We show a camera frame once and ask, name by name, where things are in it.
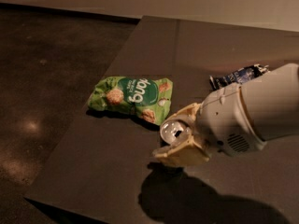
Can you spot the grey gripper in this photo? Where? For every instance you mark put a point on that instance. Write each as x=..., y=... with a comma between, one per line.
x=226, y=121

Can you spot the redbull can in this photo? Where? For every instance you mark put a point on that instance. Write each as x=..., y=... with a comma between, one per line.
x=177, y=129

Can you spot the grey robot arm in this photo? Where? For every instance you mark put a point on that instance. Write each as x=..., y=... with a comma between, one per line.
x=272, y=103

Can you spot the green chip bag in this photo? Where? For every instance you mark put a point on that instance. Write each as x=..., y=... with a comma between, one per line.
x=145, y=98

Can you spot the blue chip bag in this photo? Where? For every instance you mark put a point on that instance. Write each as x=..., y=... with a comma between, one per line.
x=239, y=76

